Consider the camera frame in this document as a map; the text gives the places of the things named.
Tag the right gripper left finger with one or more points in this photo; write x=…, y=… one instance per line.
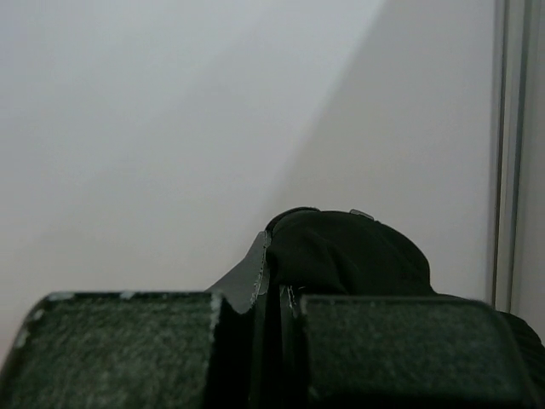
x=145, y=349

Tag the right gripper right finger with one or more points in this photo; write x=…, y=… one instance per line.
x=399, y=352

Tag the black shorts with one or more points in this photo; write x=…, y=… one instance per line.
x=345, y=253

